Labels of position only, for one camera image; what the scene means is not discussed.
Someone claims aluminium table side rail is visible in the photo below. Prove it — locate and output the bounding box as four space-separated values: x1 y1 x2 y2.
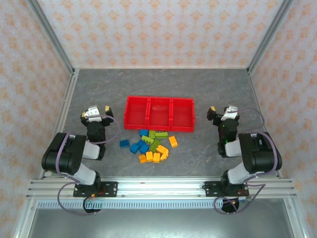
247 68 283 178
38 68 80 178

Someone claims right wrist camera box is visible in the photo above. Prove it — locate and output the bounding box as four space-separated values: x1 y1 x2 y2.
222 105 240 121

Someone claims aluminium frame bar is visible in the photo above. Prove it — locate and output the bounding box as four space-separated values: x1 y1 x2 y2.
13 198 38 238
284 198 310 238

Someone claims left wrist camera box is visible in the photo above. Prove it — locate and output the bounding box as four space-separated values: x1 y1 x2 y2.
83 105 103 123

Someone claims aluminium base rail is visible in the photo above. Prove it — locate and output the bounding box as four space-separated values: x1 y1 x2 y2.
26 177 297 199

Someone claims grey slotted cable duct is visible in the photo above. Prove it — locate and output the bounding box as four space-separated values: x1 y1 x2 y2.
36 200 251 209

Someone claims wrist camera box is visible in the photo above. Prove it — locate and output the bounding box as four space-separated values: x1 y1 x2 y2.
222 105 240 121
83 105 103 123

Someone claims aluminium frame post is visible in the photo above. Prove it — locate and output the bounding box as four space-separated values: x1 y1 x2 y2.
247 0 296 75
26 0 76 75

